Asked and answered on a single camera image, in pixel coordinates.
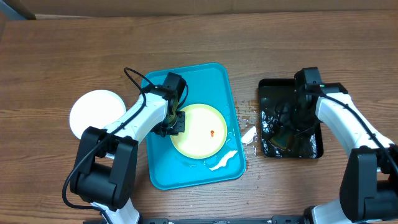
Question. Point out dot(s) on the light green plate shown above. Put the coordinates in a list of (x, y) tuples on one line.
[(205, 132)]

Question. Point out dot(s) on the teal plastic tray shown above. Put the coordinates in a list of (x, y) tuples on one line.
[(208, 84)]

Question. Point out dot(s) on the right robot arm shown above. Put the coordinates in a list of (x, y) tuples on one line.
[(368, 191)]

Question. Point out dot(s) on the white plate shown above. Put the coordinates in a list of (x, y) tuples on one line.
[(96, 108)]

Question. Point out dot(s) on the white soap smear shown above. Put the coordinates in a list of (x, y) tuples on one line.
[(224, 161)]

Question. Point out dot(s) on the white foam blob on table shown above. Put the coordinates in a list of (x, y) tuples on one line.
[(249, 136)]

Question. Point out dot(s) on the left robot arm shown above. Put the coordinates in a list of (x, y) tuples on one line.
[(104, 172)]

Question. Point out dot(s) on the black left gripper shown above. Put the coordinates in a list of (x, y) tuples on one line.
[(180, 128)]

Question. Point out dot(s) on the black rectangular tray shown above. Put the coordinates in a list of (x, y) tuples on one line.
[(306, 146)]

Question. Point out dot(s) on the green yellow sponge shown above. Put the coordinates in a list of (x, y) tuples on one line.
[(283, 138)]

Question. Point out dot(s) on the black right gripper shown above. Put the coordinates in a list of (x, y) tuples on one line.
[(289, 123)]

